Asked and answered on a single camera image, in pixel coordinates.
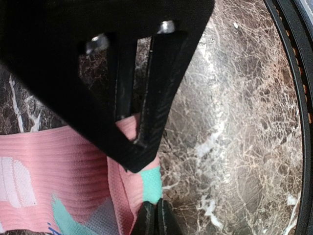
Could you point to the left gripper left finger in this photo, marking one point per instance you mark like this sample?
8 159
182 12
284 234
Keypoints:
145 222

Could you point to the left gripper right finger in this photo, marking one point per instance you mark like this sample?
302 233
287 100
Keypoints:
166 223

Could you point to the pink patterned sock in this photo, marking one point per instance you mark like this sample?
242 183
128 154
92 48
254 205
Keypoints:
57 182

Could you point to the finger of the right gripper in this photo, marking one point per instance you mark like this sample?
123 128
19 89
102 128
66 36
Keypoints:
41 42

